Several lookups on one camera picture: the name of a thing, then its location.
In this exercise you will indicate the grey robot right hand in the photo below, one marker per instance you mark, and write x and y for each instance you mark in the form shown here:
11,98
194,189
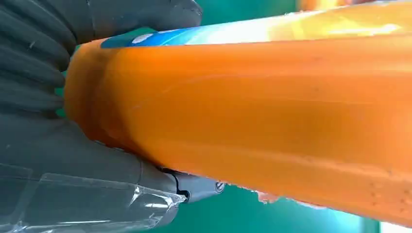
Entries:
64,180

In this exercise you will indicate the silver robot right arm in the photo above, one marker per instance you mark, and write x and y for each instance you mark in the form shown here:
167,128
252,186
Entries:
29,64

